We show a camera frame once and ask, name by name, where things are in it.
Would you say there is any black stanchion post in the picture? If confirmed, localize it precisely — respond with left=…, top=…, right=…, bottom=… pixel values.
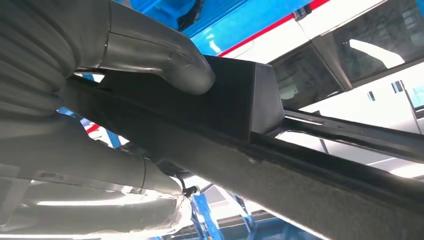
left=293, top=3, right=313, bottom=21

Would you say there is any white car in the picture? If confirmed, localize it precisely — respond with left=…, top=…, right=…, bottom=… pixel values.
left=84, top=0, right=424, bottom=233

